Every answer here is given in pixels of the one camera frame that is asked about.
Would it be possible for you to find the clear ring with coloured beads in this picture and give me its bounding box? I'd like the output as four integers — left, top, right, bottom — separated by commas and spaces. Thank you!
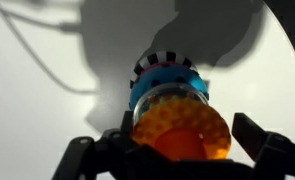
132, 82, 209, 124

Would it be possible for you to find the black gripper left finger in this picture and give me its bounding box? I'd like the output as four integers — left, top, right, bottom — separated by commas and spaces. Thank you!
51, 110, 149, 180

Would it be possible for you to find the orange toy ring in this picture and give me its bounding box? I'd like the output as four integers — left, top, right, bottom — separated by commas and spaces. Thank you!
131, 98, 232, 162

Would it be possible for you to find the blue toy ring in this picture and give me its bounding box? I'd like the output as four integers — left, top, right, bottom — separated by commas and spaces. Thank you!
128, 63, 209, 112

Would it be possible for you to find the pink toy ring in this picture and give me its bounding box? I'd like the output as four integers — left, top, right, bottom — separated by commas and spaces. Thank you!
140, 61, 192, 72

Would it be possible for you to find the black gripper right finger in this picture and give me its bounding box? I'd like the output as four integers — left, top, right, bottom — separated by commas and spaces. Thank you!
231, 112, 295, 180

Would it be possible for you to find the orange rod with striped base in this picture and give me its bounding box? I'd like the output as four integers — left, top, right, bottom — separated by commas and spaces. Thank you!
129, 50, 209, 162

